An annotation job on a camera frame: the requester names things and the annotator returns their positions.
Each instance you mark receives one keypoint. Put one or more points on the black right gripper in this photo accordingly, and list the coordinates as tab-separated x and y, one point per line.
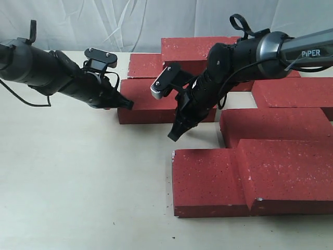
194	105

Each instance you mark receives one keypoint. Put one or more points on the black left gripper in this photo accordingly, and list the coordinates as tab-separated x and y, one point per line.
95	91

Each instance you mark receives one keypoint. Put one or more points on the red moved brick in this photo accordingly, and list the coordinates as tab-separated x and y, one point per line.
146	109
286	176

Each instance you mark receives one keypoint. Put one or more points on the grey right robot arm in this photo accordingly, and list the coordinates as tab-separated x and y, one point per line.
270	56

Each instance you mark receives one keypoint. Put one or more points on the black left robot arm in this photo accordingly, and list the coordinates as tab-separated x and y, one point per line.
54	72

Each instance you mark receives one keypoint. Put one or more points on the red back left brick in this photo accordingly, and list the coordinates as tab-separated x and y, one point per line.
146	65

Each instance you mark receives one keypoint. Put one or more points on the red front left brick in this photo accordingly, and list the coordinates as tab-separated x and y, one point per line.
206	183

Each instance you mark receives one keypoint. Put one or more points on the red top stacked brick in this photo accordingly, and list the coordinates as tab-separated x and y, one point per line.
191	49

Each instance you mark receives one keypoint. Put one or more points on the red back right brick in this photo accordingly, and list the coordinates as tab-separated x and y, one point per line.
247	86

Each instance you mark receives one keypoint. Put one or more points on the red lower middle right brick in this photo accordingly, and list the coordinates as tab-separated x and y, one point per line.
274	124

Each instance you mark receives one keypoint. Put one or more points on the grey fabric backdrop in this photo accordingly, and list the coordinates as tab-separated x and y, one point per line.
138	26

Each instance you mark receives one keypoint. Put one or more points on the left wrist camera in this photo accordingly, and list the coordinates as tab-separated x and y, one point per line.
99	60

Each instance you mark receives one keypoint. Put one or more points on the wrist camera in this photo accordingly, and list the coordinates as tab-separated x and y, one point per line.
171	78
99	60

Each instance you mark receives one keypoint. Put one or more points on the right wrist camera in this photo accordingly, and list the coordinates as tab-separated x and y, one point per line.
171	78

